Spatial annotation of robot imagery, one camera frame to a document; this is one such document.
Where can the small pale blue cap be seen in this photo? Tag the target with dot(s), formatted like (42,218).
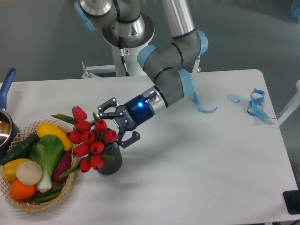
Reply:
(233,98)

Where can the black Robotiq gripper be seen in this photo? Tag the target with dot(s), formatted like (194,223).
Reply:
(134,113)

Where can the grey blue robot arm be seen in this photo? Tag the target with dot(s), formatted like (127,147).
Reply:
(129,30)

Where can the red tulip bouquet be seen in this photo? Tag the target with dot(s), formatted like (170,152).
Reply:
(84,137)

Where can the yellow bell pepper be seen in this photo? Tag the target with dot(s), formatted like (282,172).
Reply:
(9,169)

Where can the blue object top corner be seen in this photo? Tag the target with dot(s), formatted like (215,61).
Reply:
(295,8)

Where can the purple sweet potato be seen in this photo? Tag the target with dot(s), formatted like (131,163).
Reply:
(63,165)

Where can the orange fruit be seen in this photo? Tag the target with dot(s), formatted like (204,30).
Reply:
(19,191)

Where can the dark grey ribbed vase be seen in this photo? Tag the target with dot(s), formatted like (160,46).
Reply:
(109,160)

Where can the dark green cucumber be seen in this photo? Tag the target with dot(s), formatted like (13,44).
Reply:
(22,150)

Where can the black device at edge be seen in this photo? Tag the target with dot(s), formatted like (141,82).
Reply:
(292,201)

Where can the green bok choy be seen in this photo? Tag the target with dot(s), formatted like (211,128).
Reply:
(47,153)

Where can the crumpled blue ribbon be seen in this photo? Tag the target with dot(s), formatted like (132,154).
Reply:
(255,106)

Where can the white frame at right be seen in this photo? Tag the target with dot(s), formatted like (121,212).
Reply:
(290,107)

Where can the green bean pods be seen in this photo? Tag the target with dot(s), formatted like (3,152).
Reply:
(48,196)

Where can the yellow squash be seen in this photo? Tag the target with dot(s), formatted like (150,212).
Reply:
(51,129)

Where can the blue handled saucepan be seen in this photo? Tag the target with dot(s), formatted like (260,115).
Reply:
(8,129)

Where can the curled blue tape strip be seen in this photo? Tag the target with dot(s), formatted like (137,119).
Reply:
(199,106)

